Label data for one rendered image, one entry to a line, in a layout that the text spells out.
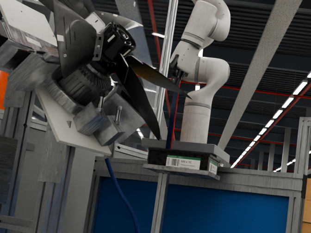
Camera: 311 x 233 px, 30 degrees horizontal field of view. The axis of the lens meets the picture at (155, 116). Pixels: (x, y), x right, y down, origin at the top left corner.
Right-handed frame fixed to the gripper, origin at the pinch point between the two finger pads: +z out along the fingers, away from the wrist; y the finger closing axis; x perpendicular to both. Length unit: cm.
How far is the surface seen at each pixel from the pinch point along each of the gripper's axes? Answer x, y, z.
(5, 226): -16, 36, 67
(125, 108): -1.4, 19.2, 15.7
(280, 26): -397, -809, -233
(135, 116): 1.4, 15.9, 16.9
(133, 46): -0.1, 29.5, -4.1
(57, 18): 0, 64, -1
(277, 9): -370, -728, -240
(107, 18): -27.9, 16.6, -12.7
